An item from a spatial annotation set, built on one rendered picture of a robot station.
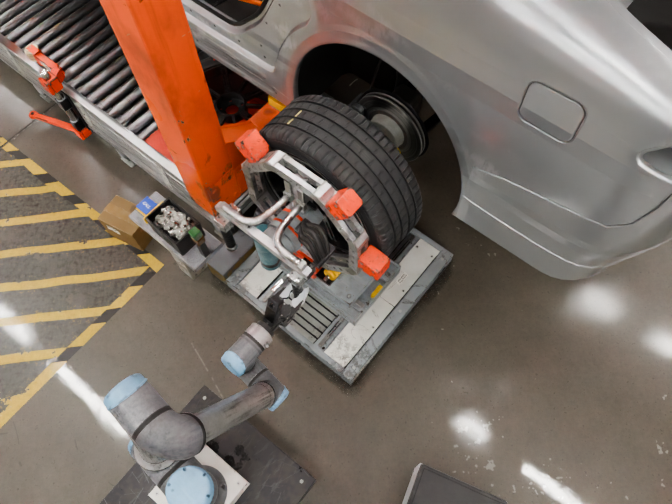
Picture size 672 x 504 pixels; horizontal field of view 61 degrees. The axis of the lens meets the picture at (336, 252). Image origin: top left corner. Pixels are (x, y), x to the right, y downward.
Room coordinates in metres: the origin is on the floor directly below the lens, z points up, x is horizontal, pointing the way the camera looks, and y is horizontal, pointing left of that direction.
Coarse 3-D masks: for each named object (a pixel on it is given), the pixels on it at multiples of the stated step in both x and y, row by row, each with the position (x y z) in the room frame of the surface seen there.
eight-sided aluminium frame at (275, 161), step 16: (272, 160) 1.11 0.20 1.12; (288, 160) 1.10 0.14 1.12; (256, 176) 1.23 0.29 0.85; (288, 176) 1.04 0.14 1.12; (304, 176) 1.05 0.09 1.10; (256, 192) 1.19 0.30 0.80; (304, 192) 1.00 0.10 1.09; (320, 192) 0.98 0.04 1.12; (336, 192) 0.99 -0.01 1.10; (336, 224) 0.91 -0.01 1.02; (352, 224) 0.92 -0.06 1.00; (352, 240) 0.87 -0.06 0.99; (368, 240) 0.89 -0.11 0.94; (336, 256) 0.97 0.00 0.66; (352, 256) 0.87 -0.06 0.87; (352, 272) 0.86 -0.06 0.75
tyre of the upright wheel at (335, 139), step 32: (320, 96) 1.34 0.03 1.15; (288, 128) 1.21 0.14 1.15; (320, 128) 1.19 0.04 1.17; (352, 128) 1.18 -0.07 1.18; (320, 160) 1.07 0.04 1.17; (352, 160) 1.07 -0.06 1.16; (384, 160) 1.09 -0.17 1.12; (384, 192) 1.00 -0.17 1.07; (416, 192) 1.05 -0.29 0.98; (384, 224) 0.92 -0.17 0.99
